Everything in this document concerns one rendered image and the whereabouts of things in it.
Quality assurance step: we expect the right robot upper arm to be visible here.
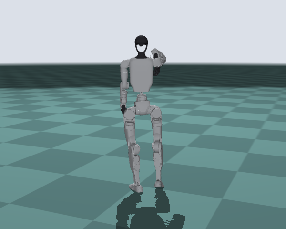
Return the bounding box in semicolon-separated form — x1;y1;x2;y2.
153;57;166;68

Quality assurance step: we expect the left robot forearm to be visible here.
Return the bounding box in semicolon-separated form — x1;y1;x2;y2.
120;82;127;108

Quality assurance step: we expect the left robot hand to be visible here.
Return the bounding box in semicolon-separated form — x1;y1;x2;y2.
121;105;126;114

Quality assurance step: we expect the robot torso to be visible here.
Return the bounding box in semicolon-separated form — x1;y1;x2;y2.
129;56;154;115

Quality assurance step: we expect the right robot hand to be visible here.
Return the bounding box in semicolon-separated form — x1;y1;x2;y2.
153;53;160;76

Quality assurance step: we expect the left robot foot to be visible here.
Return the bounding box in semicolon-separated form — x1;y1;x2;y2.
129;183;143;193

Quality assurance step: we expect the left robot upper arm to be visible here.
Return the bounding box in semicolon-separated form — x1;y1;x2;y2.
120;59;130;89

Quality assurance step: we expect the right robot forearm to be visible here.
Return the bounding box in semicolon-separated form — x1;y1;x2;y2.
151;48;166;60

